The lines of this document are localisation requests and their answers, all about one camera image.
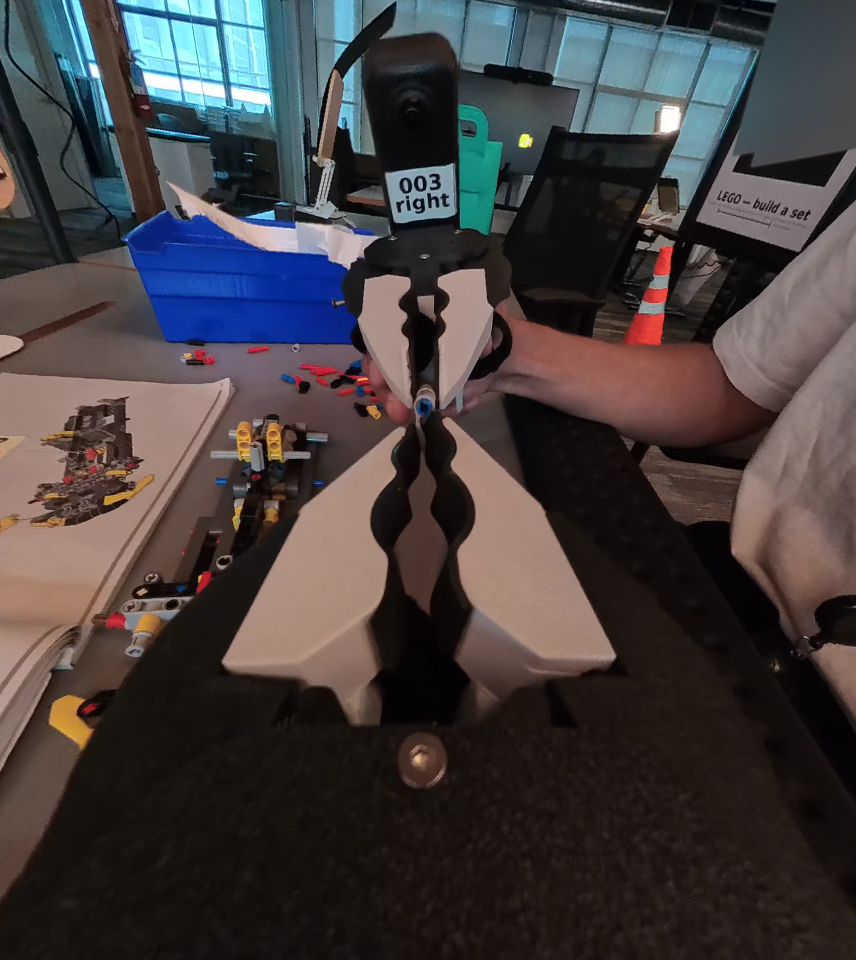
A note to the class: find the blue plastic bin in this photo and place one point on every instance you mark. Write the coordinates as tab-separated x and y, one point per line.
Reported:
233	292

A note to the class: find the black and white marker sign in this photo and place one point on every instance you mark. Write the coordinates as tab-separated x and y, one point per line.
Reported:
765	217

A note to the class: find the open instruction booklet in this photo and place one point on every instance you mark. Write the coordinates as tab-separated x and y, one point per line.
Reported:
60	525

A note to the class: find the black mesh chair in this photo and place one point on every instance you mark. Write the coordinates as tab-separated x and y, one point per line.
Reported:
593	225

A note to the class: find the lego car chassis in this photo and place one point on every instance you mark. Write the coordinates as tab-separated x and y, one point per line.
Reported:
263	480

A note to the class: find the white paper sheets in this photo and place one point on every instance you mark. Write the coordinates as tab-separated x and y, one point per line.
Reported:
278	232

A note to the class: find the person's right hand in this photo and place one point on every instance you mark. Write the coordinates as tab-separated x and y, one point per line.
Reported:
514	360

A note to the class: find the blue lego pin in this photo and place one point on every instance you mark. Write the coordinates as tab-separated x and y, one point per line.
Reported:
422	406

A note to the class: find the pile of small lego pins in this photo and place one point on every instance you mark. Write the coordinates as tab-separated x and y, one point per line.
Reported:
323	375

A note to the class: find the lit floor lamp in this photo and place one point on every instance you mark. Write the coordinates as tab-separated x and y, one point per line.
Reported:
669	118

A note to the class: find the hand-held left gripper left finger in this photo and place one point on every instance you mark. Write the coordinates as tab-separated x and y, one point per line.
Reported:
308	600

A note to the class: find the black dotted mat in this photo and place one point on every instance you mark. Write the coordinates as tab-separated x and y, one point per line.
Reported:
623	525

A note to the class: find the dark monitor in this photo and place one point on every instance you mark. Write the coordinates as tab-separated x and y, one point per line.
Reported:
525	112

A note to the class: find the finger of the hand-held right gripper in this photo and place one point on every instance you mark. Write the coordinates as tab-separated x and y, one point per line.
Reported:
383	322
465	322

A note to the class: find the wooden post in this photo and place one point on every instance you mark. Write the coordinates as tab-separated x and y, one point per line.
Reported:
124	112

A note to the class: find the teal carry case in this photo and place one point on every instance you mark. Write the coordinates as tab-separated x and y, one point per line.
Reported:
480	180

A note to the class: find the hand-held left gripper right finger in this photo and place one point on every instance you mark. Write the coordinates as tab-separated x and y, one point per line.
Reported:
525	592

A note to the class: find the orange traffic cone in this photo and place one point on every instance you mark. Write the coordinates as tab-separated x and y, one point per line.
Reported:
651	307

